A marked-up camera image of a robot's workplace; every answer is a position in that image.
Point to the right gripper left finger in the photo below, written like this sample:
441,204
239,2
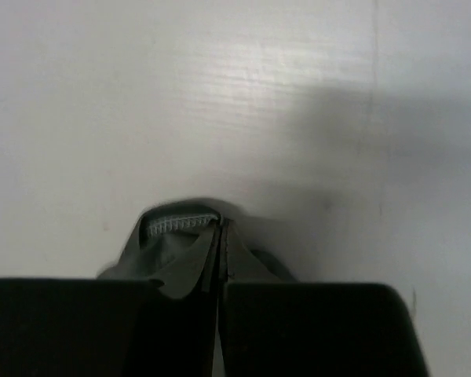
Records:
162,325

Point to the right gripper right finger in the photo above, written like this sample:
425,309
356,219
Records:
275,327

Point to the dark grey t-shirt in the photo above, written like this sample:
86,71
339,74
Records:
181,243

